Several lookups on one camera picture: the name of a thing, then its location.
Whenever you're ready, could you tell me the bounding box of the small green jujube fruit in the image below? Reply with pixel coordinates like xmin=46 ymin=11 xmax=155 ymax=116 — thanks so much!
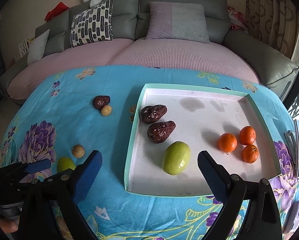
xmin=57 ymin=157 xmax=76 ymax=173

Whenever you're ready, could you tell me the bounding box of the orange tangerine with stem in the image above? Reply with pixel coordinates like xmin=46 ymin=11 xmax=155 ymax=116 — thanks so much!
xmin=242 ymin=145 xmax=259 ymax=164

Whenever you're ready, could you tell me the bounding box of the large green jujube fruit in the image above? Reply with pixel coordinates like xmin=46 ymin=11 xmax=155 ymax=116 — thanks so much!
xmin=162 ymin=141 xmax=191 ymax=176

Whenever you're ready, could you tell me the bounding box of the large wrinkled red date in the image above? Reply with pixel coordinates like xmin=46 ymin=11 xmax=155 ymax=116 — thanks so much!
xmin=147 ymin=121 xmax=176 ymax=144

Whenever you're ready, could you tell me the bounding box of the person's left hand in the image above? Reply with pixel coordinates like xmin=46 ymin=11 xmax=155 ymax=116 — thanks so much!
xmin=0 ymin=218 xmax=19 ymax=233

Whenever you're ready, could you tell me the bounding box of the brown longan near green fruit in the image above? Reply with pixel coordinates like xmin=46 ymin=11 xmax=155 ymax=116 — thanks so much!
xmin=71 ymin=145 xmax=85 ymax=158

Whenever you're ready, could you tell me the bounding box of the blue floral tablecloth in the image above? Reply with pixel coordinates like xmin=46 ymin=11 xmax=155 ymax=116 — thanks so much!
xmin=0 ymin=66 xmax=299 ymax=239

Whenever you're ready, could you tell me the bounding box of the brown longan near date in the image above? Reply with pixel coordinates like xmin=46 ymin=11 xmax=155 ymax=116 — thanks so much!
xmin=100 ymin=105 xmax=112 ymax=116

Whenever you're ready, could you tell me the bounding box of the white tray with teal rim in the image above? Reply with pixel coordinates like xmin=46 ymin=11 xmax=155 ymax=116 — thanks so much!
xmin=124 ymin=83 xmax=281 ymax=197

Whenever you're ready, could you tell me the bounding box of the small round red date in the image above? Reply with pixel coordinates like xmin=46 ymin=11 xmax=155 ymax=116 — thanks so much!
xmin=92 ymin=95 xmax=110 ymax=111

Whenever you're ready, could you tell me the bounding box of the smartphone on stand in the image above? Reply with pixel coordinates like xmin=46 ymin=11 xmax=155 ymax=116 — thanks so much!
xmin=284 ymin=120 xmax=299 ymax=178

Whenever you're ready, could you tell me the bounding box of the white magazine rack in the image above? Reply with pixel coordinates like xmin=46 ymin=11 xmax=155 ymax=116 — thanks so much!
xmin=17 ymin=37 xmax=35 ymax=60

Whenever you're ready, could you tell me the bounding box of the light grey cushion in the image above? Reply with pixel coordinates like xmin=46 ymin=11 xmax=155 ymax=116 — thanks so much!
xmin=27 ymin=29 xmax=50 ymax=65

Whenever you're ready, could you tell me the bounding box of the pink sofa seat cover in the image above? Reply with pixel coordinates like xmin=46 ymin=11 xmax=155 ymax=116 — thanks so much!
xmin=1 ymin=38 xmax=260 ymax=100

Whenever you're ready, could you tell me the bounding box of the black white patterned cushion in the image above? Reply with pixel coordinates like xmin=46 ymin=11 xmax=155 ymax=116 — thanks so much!
xmin=70 ymin=0 xmax=114 ymax=48

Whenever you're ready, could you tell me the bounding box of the pink floral cloth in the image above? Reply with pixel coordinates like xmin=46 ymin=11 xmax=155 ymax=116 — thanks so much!
xmin=227 ymin=6 xmax=248 ymax=33

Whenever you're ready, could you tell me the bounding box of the red bag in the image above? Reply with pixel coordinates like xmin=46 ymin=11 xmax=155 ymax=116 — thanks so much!
xmin=44 ymin=2 xmax=69 ymax=22

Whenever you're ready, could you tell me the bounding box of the lilac grey cushion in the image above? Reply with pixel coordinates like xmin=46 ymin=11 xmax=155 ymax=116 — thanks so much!
xmin=146 ymin=2 xmax=210 ymax=43

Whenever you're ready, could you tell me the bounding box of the grey leather sofa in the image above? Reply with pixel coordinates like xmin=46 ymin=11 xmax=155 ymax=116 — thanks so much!
xmin=0 ymin=0 xmax=299 ymax=101

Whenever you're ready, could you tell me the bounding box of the brown patterned curtain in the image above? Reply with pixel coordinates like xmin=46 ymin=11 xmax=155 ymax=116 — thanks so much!
xmin=245 ymin=0 xmax=299 ymax=59

